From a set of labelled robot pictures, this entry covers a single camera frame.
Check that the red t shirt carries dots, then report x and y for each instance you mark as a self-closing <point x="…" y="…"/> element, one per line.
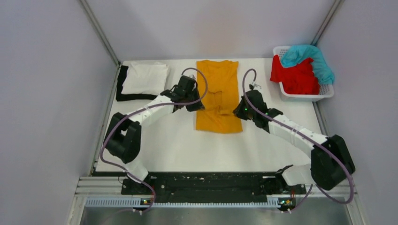
<point x="299" y="79"/>

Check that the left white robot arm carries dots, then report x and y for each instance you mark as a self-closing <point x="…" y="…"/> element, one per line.
<point x="123" y="137"/>

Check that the yellow t shirt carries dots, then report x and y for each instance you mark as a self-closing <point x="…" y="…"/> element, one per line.
<point x="221" y="99"/>

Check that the folded white t shirt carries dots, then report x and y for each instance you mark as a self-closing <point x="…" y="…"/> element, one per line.
<point x="145" y="78"/>

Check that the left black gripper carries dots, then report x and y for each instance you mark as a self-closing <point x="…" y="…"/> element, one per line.
<point x="197" y="106"/>

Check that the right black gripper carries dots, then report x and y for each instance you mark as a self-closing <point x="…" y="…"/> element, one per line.
<point x="238" y="111"/>

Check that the white plastic basket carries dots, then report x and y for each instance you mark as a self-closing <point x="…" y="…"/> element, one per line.
<point x="326" y="91"/>

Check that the folded black t shirt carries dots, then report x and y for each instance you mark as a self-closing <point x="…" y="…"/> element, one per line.
<point x="128" y="97"/>

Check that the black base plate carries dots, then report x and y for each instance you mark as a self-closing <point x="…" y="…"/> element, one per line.
<point x="210" y="187"/>

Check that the aluminium frame rail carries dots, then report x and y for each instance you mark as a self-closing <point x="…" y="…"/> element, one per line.
<point x="98" y="201"/>

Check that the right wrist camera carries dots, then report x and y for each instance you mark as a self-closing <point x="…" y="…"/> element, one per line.
<point x="253" y="85"/>

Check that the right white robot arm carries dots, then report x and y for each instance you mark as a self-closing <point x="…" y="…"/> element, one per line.
<point x="330" y="160"/>

